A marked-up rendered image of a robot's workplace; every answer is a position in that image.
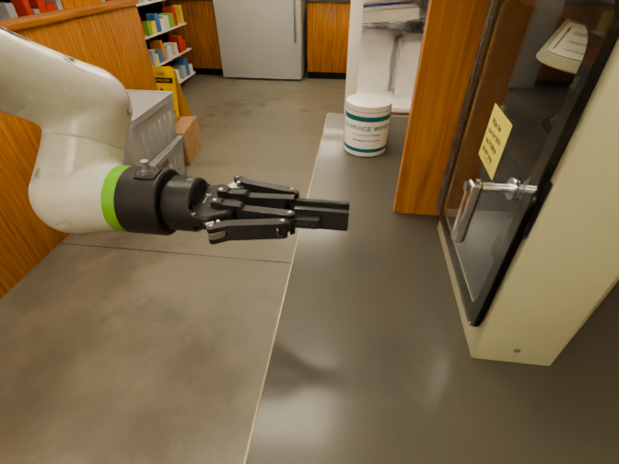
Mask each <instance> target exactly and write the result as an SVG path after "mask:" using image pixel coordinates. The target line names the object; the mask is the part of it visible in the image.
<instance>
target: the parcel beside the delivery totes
mask: <svg viewBox="0 0 619 464"><path fill-rule="evenodd" d="M175 125H176V134H177V135H183V143H182V146H183V154H184V164H185V166H190V165H191V164H192V162H193V160H194V158H195V157H196V155H197V153H198V152H199V150H200V148H201V146H202V141H201V136H200V132H199V127H198V122H197V118H196V116H175Z"/></svg>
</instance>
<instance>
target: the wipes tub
mask: <svg viewBox="0 0 619 464"><path fill-rule="evenodd" d="M391 106H392V99H391V98H389V97H387V96H385V95H381V94H377V93H356V94H353V95H351V96H349V97H347V99H346V109H345V139H344V148H345V150H346V151H347V152H348V153H350V154H352V155H355V156H359V157H374V156H378V155H380V154H382V153H383V152H384V151H385V148H386V144H387V137H388V131H389V125H390V118H391Z"/></svg>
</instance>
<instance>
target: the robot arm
mask: <svg viewBox="0 0 619 464"><path fill-rule="evenodd" d="M0 111H1V112H3V113H5V114H8V115H15V116H18V117H20V118H22V119H25V120H27V121H30V122H34V123H36V124H37V125H39V126H40V128H41V142H40V148H39V152H38V155H37V158H36V162H35V166H34V169H33V172H32V176H31V179H30V183H29V202H30V205H31V207H32V209H33V211H34V213H35V214H36V215H37V217H39V219H40V220H41V221H42V222H44V223H45V224H46V225H48V226H50V227H52V228H54V229H56V230H59V231H62V232H65V233H70V234H86V233H91V232H98V231H121V232H132V233H142V234H152V235H163V236H170V235H172V234H173V233H175V232H176V231H177V230H180V231H192V232H198V231H201V230H202V229H205V230H206V231H207V236H208V239H209V243H210V244H213V245H214V244H217V243H221V242H225V241H229V240H255V239H281V238H287V237H288V232H289V231H290V235H293V234H295V232H296V228H307V229H329V230H341V231H347V228H348V217H349V205H350V202H344V201H332V200H319V199H307V198H299V191H297V189H296V188H294V187H289V186H284V185H278V184H273V183H268V182H263V181H258V180H249V179H246V178H244V177H242V176H241V175H237V176H235V177H234V182H233V183H231V184H229V185H226V184H219V185H210V184H209V183H207V182H206V181H205V180H204V179H203V178H201V177H192V176H181V175H180V174H179V173H178V172H177V171H176V170H175V169H173V168H163V167H152V166H150V165H149V163H148V159H142V160H140V163H141V166H142V167H138V166H124V165H123V159H124V151H125V146H126V141H127V136H128V132H129V128H130V124H131V120H132V116H133V106H132V101H131V99H130V96H129V94H128V92H127V91H126V89H125V87H124V86H123V84H122V83H121V82H120V81H119V80H118V79H117V78H116V77H115V76H113V75H112V74H110V73H109V72H107V71H105V70H103V69H101V68H99V67H97V66H95V65H92V64H87V63H85V62H82V61H79V60H77V59H75V58H73V57H70V56H67V55H65V54H62V53H60V52H57V51H55V50H52V49H50V48H47V47H45V46H42V45H40V44H39V43H36V42H34V41H31V40H29V39H27V38H25V37H22V36H20V35H18V34H16V33H15V32H12V31H10V30H8V29H5V28H3V27H1V26H0ZM276 229H278V230H276Z"/></svg>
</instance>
